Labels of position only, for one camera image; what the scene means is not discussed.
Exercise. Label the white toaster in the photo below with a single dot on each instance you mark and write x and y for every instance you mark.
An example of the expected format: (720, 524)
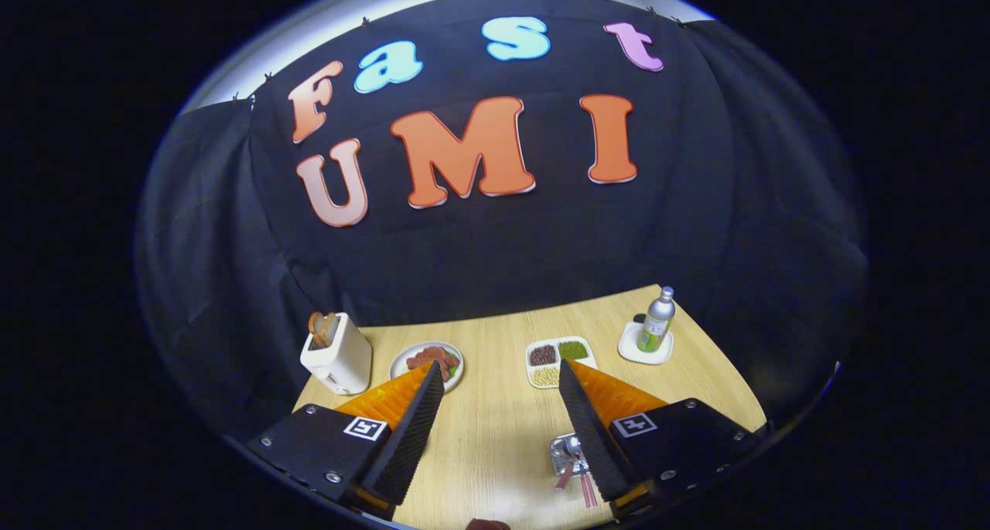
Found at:
(340, 364)

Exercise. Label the pile of yellow soybeans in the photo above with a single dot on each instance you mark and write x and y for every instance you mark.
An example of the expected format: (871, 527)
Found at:
(546, 376)

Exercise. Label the pile of green beans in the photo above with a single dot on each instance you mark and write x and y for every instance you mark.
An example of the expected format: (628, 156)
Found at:
(573, 350)

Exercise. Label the grey plate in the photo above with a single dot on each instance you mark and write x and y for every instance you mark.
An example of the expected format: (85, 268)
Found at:
(456, 379)

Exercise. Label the silver bottle with green label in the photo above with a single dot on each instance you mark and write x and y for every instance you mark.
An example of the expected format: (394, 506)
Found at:
(656, 321)

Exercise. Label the brown steak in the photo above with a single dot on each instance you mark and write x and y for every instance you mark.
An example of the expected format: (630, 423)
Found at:
(429, 356)

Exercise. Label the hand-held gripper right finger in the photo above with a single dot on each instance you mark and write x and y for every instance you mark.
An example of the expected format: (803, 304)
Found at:
(588, 429)

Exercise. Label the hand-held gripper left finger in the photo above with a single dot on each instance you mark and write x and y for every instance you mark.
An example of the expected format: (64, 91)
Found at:
(410, 445)

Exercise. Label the toasted bread slices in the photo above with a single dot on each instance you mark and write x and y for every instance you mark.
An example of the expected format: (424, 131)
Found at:
(321, 329)

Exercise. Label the pile of dark red beans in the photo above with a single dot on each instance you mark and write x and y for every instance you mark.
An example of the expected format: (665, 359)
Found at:
(543, 354)

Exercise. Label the white coaster dish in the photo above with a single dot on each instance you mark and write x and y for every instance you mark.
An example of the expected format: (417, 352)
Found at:
(630, 348)

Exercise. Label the white divided dish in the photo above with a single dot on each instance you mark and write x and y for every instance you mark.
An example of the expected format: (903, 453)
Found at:
(584, 366)

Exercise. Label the green lettuce leaf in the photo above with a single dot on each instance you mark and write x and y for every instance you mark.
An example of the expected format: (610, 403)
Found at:
(452, 364)

